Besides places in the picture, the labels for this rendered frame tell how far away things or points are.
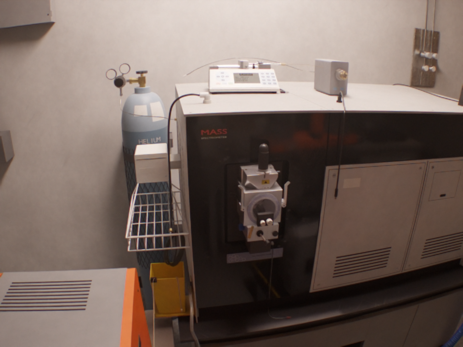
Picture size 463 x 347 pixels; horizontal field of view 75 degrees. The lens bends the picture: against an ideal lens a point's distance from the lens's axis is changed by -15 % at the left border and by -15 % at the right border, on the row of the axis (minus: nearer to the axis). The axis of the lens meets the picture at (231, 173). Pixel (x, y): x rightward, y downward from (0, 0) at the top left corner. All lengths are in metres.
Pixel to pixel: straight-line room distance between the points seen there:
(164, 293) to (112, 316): 0.47
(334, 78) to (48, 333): 1.13
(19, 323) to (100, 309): 0.17
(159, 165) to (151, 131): 0.47
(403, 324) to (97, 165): 1.82
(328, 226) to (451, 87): 2.00
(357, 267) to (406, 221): 0.24
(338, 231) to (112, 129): 1.42
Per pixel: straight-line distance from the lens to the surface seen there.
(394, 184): 1.20
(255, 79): 1.26
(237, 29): 2.05
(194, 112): 0.91
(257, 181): 0.90
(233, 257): 1.08
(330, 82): 1.28
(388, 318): 1.48
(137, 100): 1.70
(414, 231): 1.36
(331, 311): 1.31
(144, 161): 1.24
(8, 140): 2.24
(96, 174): 2.19
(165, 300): 1.19
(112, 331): 0.69
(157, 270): 1.21
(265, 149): 0.88
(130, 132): 1.71
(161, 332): 1.26
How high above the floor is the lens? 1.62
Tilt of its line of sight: 21 degrees down
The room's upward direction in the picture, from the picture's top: straight up
